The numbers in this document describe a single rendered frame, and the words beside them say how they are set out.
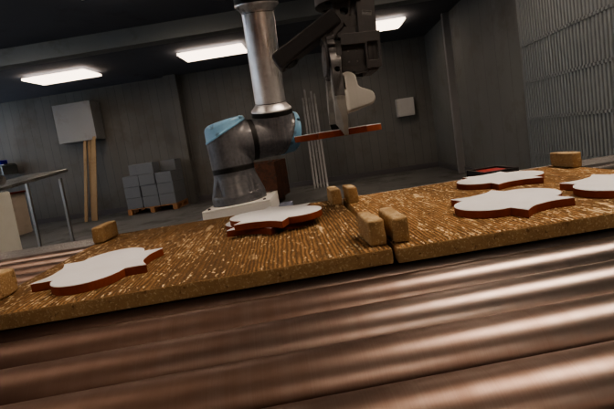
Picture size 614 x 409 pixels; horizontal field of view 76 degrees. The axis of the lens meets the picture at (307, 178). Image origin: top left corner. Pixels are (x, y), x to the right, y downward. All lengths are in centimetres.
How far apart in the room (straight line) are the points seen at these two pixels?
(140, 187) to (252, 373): 914
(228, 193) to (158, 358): 78
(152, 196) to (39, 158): 336
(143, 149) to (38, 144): 257
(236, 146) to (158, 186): 813
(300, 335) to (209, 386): 7
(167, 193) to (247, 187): 809
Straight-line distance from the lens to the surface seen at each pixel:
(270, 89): 109
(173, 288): 40
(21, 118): 1178
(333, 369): 26
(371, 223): 40
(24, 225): 1025
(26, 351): 41
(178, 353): 31
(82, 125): 1048
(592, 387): 25
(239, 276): 39
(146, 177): 925
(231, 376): 26
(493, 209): 48
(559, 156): 84
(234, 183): 106
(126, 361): 33
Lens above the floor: 105
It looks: 5 degrees down
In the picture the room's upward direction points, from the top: 8 degrees counter-clockwise
